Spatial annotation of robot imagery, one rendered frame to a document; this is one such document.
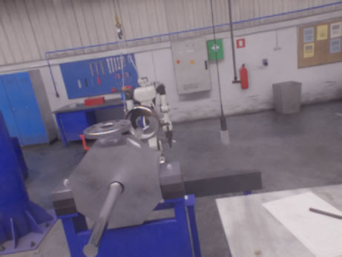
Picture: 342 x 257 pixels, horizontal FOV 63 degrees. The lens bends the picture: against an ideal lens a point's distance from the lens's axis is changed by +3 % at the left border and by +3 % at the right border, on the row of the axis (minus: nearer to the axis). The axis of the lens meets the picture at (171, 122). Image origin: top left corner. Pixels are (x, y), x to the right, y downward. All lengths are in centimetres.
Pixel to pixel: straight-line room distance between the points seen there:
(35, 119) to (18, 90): 71
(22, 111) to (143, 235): 582
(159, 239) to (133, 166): 49
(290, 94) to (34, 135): 594
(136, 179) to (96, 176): 22
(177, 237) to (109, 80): 547
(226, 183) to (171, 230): 55
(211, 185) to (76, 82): 553
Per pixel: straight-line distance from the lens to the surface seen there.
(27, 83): 700
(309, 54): 722
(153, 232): 172
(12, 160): 343
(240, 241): 142
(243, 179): 201
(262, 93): 697
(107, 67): 679
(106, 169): 152
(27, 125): 725
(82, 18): 701
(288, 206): 165
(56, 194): 168
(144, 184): 153
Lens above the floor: 176
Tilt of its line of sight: 15 degrees down
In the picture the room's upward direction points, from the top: 9 degrees counter-clockwise
